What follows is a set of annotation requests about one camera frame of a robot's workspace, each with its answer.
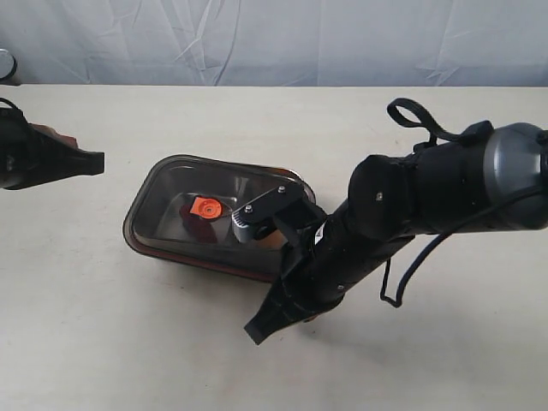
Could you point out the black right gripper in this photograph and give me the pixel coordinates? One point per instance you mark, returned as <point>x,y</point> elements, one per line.
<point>336,259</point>

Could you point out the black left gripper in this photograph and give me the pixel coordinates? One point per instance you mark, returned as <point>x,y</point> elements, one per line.
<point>37,154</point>

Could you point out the dark transparent lid orange seal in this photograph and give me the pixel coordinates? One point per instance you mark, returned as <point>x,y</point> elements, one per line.
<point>213,189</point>

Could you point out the stainless steel lunch box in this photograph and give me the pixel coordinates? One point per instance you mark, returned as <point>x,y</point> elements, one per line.
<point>241,219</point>

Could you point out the yellow cheese wedge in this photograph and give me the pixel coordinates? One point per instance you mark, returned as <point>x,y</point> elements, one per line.
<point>273,241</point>

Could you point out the red toy sausage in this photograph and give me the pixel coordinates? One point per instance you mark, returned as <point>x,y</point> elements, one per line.
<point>196,227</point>

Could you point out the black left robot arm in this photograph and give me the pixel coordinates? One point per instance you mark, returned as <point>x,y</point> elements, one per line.
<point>8,115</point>

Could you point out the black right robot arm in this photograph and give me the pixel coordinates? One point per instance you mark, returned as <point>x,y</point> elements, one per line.
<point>488,180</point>

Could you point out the round silver object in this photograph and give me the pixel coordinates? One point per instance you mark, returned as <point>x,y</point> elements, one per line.
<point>8,66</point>

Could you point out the white backdrop cloth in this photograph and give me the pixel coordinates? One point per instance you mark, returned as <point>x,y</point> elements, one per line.
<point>278,43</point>

